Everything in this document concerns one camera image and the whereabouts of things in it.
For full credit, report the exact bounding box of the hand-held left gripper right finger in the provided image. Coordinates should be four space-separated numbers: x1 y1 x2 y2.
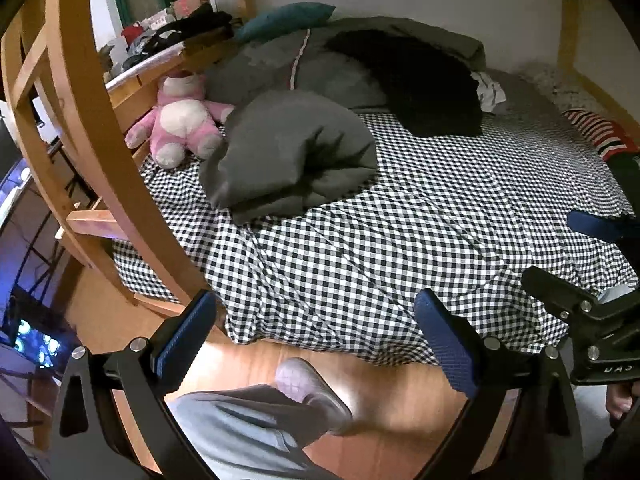
414 288 584 480

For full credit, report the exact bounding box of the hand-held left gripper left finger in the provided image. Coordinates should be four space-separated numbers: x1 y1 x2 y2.
50 288 219 480

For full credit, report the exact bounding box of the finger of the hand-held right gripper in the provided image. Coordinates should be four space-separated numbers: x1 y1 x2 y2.
521 265 602 331
567 209 640 244

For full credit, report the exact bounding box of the olive green zip hoodie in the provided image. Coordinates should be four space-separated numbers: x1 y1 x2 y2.
200 90 379 227

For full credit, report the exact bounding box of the person's right forearm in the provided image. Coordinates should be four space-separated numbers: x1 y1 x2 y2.
586 417 640 480

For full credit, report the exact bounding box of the person's right hand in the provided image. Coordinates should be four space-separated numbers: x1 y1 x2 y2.
605 379 640 422

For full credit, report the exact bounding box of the black cat-print pillow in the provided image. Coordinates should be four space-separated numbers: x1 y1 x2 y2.
606 151 640 217

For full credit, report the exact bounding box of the person's right leg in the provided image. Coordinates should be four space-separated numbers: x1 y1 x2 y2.
560 345 621 463

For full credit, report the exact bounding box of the person's leg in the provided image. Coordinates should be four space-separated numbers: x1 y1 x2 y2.
167 385 352 480
560 345 621 463

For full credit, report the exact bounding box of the person's left leg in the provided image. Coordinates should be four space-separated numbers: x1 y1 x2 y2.
167 385 352 480

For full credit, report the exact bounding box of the black white checkered bed sheet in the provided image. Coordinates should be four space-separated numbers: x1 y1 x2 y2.
112 109 634 367

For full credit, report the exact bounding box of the light grey slipper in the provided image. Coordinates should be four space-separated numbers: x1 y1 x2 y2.
275 358 354 437

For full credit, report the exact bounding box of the white floral pillow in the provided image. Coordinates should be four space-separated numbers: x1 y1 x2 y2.
520 61 568 97

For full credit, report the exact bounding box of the computer with blue lights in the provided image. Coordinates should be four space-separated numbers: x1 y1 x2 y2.
0 285 68 366

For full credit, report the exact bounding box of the white cloth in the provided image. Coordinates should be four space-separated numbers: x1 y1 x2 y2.
470 71 507 114

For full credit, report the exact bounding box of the pink plush toy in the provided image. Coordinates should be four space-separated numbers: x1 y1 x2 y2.
124 71 236 170

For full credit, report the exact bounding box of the black cloth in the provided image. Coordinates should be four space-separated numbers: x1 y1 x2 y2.
325 29 484 139

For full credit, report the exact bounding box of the olive green cloth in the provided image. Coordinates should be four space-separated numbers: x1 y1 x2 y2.
339 16 487 72

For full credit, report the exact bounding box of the cluttered wooden desk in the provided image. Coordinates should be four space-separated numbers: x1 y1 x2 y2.
97 0 238 113

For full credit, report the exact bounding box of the dark grey garment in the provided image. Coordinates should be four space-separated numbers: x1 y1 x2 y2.
204 27 391 111

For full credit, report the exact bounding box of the teal pillow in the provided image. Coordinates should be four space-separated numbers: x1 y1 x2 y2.
234 2 337 43

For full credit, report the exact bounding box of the wooden bunk bed frame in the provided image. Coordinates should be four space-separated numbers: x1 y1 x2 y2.
0 0 640 333

